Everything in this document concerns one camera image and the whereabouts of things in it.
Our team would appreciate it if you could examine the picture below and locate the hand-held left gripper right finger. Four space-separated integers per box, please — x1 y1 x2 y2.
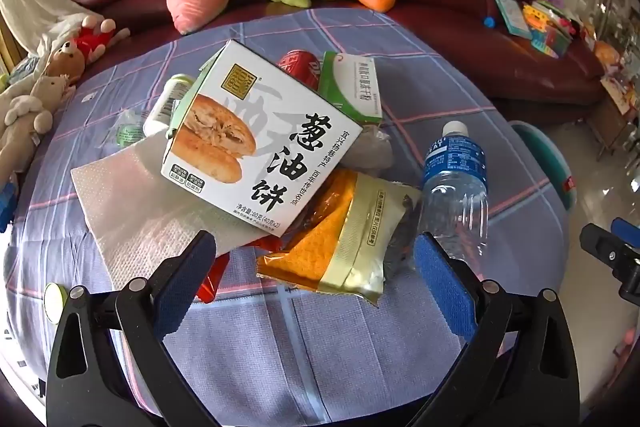
405 231 581 427

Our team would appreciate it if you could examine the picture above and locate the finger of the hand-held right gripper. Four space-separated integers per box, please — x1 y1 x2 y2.
612 217 640 253
580 224 640 308

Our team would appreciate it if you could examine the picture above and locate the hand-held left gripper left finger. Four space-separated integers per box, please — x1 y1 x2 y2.
45 229 218 427

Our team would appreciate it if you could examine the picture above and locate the teal plastic bucket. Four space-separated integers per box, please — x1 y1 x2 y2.
507 120 577 212

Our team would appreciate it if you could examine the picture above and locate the orange snack packet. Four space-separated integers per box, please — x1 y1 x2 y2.
256 167 423 308

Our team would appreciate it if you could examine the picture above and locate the red snack wrapper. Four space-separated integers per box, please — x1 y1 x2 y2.
194 252 231 304

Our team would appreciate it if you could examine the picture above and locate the white paper napkin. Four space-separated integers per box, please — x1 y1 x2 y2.
70 134 273 290

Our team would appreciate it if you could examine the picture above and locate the clear water bottle blue label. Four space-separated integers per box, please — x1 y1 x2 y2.
417 121 490 265

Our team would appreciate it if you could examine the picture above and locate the wooden side table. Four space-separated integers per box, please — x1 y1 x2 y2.
587 77 640 160

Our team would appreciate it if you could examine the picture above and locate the white round lid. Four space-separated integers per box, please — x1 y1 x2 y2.
44 284 67 323

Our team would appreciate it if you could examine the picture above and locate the blue plaid tablecloth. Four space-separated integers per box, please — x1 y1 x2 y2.
0 7 571 427

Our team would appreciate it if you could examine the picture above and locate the grey crumpled bag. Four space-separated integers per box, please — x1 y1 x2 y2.
345 124 396 172

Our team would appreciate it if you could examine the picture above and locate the white bottle with green label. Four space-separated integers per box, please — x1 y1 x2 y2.
142 74 197 138

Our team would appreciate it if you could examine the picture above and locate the orange bag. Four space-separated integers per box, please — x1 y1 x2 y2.
594 41 621 68

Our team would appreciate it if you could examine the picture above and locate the white pancake box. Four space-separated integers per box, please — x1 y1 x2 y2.
161 39 365 239

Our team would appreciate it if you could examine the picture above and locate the colourful toy pile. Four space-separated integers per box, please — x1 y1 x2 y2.
520 0 586 58

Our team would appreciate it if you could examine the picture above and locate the green and white box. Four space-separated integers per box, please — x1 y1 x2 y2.
318 51 385 125

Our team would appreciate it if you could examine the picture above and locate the cream plush bear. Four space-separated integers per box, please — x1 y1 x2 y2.
0 76 76 180

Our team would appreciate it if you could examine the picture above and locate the red soda can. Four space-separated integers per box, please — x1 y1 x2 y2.
276 49 323 90

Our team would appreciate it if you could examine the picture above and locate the teal picture book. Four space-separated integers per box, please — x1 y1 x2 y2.
491 0 532 38

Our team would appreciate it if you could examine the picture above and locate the brown teddy bear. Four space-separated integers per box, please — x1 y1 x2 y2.
45 41 86 85

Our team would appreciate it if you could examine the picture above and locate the red plush toy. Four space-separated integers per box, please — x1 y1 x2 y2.
67 16 132 65

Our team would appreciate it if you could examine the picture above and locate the dark red leather sofa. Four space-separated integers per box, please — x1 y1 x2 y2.
64 0 606 128

